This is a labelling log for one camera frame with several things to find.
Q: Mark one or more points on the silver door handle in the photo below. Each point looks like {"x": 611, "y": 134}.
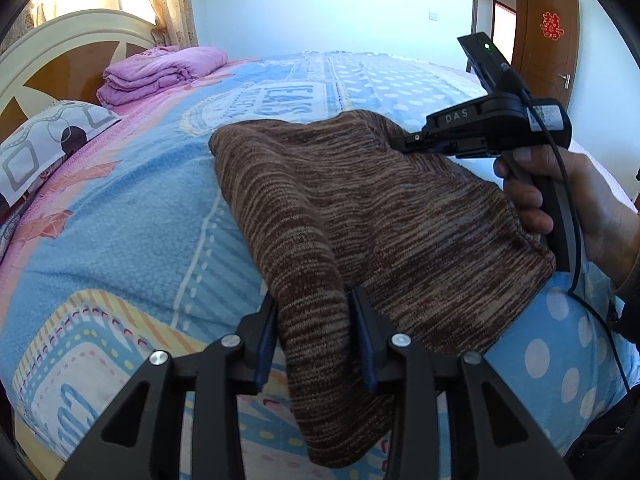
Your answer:
{"x": 566, "y": 78}

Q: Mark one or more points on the blue pink patterned bedspread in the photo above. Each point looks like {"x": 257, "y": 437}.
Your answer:
{"x": 130, "y": 247}

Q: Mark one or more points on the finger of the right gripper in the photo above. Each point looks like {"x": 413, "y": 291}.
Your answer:
{"x": 412, "y": 142}

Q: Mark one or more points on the cream wooden headboard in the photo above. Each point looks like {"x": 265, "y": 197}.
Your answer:
{"x": 64, "y": 59}

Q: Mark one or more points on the beige patterned curtain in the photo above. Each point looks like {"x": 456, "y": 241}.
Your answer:
{"x": 165, "y": 5}

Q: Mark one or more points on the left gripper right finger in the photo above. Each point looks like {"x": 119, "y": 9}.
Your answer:
{"x": 457, "y": 404}

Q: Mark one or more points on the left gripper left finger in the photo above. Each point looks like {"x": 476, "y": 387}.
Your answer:
{"x": 138, "y": 436}

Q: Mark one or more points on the folded purple blanket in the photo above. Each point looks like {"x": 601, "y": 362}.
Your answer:
{"x": 152, "y": 71}

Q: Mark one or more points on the dark wooden door frame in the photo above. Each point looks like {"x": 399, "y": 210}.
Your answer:
{"x": 497, "y": 19}

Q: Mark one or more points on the red double happiness decal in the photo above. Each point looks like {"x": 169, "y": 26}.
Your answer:
{"x": 551, "y": 26}

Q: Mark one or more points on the grey patterned pillow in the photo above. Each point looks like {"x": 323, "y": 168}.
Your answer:
{"x": 50, "y": 137}

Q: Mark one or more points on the brown knit sweater sun motifs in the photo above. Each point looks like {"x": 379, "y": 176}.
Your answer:
{"x": 326, "y": 206}

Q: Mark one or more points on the brown wooden door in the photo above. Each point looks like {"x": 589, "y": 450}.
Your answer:
{"x": 539, "y": 60}

